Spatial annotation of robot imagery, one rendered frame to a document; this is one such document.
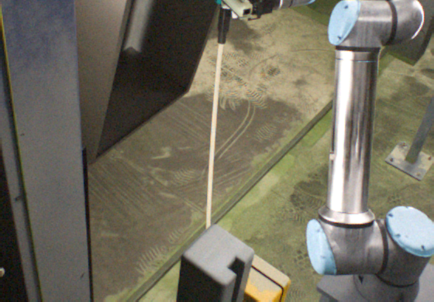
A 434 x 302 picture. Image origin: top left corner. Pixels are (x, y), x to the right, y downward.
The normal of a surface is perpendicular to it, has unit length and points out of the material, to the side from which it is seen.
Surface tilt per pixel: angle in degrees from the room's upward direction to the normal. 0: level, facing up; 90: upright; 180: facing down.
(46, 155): 90
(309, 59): 0
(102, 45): 90
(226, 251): 0
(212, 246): 0
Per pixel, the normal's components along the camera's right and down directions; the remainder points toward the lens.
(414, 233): 0.18, -0.75
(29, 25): 0.79, 0.46
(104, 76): -0.60, 0.47
